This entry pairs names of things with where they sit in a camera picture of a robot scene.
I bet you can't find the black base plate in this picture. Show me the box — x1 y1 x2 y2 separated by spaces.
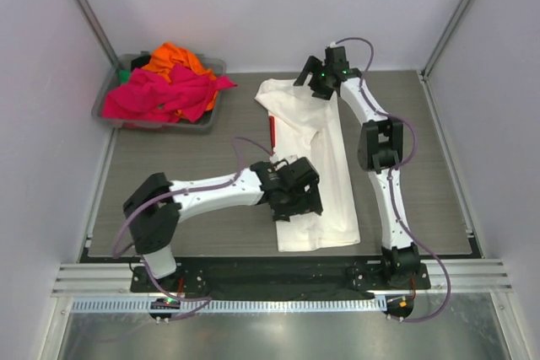
157 255 431 297

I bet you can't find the pink t shirt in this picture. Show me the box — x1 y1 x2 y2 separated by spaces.
102 65 236 123

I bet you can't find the left aluminium frame post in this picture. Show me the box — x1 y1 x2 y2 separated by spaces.
74 0 120 67

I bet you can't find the aluminium front rail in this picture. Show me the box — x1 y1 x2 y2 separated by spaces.
51 259 513 297

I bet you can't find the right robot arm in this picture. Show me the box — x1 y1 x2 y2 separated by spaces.
294 56 421 289

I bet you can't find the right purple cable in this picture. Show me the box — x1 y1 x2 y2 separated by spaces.
331 36 453 325

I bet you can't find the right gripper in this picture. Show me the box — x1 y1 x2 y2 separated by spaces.
294 55 334 99

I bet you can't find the orange t shirt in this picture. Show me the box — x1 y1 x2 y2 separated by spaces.
142 42 219 122

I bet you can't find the white t shirt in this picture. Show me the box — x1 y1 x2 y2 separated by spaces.
255 79 360 252

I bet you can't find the white slotted cable duct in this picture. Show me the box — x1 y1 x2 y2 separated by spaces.
71 296 387 314

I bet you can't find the grey plastic bin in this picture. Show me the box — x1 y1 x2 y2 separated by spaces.
92 51 225 132

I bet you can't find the aluminium frame post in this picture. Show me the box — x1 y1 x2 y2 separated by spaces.
419 0 475 81
74 0 120 67

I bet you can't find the right aluminium frame post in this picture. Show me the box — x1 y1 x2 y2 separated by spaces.
419 0 475 81

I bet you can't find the green t shirt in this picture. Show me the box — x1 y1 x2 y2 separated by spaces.
117 69 131 84

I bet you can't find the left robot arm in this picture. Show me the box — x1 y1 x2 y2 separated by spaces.
122 158 323 292

